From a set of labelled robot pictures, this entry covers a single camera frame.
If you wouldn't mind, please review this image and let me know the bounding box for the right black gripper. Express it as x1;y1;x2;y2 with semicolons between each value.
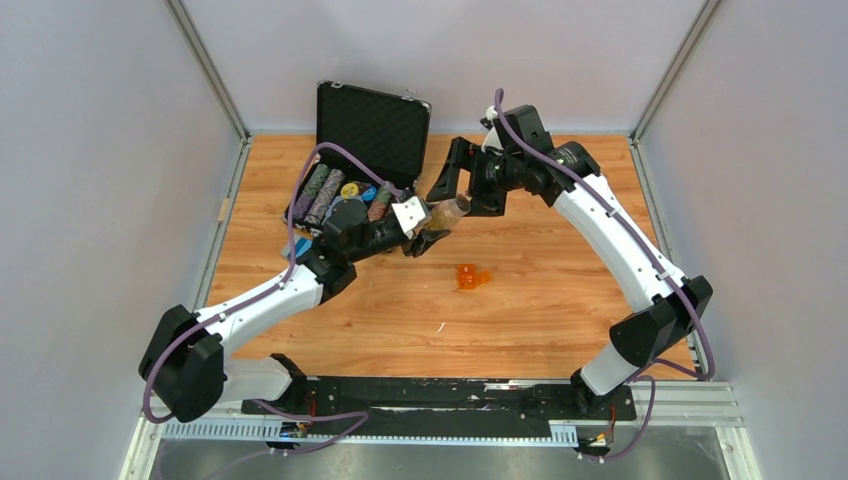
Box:
427;137;523;217

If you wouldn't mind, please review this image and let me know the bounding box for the clear pill bottle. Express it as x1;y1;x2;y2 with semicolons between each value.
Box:
423;195;471;231

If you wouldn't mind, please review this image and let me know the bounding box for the orange pill organizer box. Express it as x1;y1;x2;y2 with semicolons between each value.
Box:
456;264;492;291

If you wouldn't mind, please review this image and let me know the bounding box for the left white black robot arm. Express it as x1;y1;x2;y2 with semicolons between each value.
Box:
139;196;450;423

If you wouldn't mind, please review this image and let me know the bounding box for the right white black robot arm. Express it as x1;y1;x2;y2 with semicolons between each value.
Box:
426;105;713;418

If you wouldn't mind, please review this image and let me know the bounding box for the black poker chip case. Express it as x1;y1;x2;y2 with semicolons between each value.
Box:
283;80;431;235

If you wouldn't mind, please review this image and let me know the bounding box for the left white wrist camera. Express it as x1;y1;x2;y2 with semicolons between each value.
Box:
391;196;431;239

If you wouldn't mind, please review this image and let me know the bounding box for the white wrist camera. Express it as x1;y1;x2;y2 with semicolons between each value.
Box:
480;106;503;153
391;196;431;239

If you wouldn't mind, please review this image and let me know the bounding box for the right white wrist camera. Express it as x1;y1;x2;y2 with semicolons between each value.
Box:
480;106;503;153

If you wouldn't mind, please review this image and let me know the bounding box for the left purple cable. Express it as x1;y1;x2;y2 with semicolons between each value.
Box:
142;141;409;455

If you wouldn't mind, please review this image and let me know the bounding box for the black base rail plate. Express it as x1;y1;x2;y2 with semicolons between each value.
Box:
241;376;637;441

